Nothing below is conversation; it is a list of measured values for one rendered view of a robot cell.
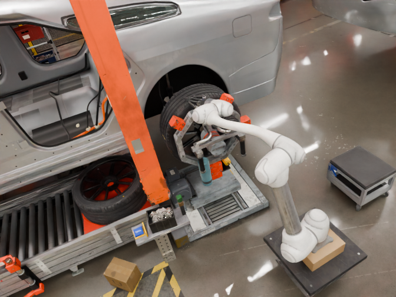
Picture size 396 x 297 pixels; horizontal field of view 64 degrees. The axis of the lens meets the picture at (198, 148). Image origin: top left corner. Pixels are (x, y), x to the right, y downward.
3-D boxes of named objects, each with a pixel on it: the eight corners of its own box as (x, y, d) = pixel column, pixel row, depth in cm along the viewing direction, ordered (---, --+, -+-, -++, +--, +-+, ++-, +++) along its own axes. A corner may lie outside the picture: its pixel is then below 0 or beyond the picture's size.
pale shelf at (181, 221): (182, 207, 255) (182, 205, 253) (190, 223, 242) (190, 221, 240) (132, 229, 246) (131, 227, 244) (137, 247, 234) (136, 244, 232)
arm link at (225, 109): (218, 96, 216) (205, 101, 208) (236, 101, 206) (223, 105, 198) (218, 111, 221) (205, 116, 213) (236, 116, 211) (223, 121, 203)
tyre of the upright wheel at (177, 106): (175, 73, 239) (147, 144, 267) (187, 86, 222) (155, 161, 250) (241, 92, 274) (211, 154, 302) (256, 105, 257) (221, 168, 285)
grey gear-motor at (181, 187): (181, 180, 325) (174, 155, 302) (196, 209, 294) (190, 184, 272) (165, 187, 322) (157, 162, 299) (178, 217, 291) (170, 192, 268)
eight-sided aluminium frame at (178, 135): (240, 147, 275) (234, 93, 240) (243, 151, 270) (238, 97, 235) (182, 170, 264) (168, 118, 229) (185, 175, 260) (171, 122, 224)
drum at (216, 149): (216, 137, 258) (214, 124, 249) (227, 152, 242) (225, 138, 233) (200, 143, 255) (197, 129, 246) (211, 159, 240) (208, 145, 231)
